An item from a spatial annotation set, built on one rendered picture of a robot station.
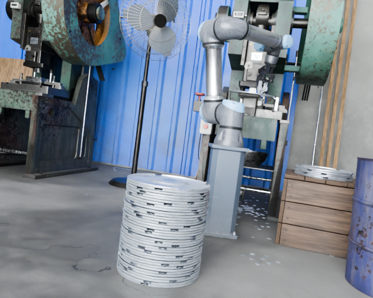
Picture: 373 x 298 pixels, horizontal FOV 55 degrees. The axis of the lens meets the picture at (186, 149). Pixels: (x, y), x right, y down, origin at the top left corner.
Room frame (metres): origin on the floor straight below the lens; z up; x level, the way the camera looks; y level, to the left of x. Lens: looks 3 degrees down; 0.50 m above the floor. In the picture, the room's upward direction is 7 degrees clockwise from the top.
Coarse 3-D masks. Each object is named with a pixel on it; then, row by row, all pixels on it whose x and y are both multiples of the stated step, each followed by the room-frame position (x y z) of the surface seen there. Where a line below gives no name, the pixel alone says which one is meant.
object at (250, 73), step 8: (248, 48) 2.50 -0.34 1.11; (248, 56) 2.50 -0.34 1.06; (256, 56) 2.49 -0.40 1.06; (264, 56) 2.48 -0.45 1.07; (248, 64) 2.48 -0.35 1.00; (256, 64) 2.49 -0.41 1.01; (264, 64) 2.48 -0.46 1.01; (248, 72) 2.47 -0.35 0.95; (256, 72) 2.46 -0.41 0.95; (248, 80) 2.50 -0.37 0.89
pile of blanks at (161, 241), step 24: (144, 192) 1.13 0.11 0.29; (168, 192) 1.13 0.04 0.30; (192, 192) 1.12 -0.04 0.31; (144, 216) 1.11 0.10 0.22; (168, 216) 1.10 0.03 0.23; (192, 216) 1.13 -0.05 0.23; (120, 240) 1.19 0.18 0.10; (144, 240) 1.10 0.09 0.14; (168, 240) 1.10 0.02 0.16; (192, 240) 1.15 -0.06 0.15; (120, 264) 1.16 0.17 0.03; (144, 264) 1.10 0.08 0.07; (168, 264) 1.12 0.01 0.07; (192, 264) 1.15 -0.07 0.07
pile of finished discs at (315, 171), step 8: (296, 168) 1.96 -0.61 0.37; (304, 168) 1.80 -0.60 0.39; (312, 168) 1.86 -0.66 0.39; (320, 168) 1.86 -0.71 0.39; (328, 168) 2.00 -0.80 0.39; (312, 176) 1.76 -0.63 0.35; (320, 176) 1.75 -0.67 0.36; (328, 176) 1.73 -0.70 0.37; (336, 176) 1.73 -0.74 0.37; (344, 176) 1.74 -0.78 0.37; (352, 176) 1.84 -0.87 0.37
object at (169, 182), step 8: (128, 176) 1.25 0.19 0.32; (136, 176) 1.28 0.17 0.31; (144, 176) 1.30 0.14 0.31; (152, 176) 1.33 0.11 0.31; (168, 176) 1.38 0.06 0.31; (176, 176) 1.38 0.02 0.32; (144, 184) 1.12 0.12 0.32; (152, 184) 1.10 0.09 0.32; (160, 184) 1.16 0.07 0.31; (168, 184) 1.18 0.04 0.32; (176, 184) 1.19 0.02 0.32; (184, 184) 1.21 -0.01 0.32; (192, 184) 1.25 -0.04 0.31; (200, 184) 1.27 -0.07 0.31; (208, 184) 1.27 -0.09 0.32
